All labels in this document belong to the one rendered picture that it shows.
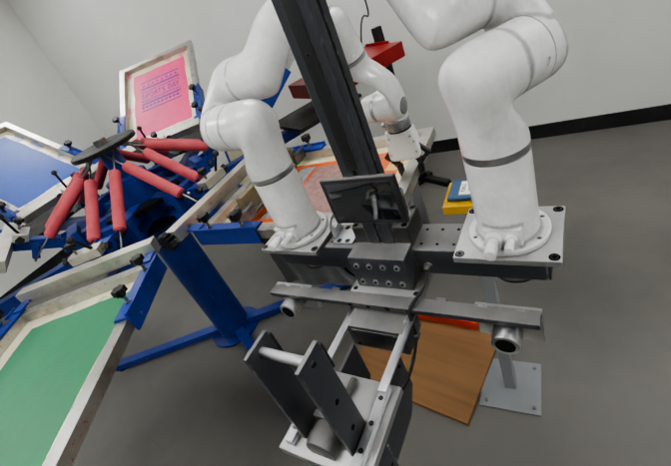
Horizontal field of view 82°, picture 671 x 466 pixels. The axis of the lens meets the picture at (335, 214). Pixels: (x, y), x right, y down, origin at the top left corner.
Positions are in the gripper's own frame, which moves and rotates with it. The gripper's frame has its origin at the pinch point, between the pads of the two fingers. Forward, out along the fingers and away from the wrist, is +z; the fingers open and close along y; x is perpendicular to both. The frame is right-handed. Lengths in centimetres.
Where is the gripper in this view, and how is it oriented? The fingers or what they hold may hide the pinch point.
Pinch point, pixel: (411, 170)
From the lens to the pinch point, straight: 129.8
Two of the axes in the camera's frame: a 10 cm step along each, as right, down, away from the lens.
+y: 8.6, -0.6, -5.1
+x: 3.7, -6.1, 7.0
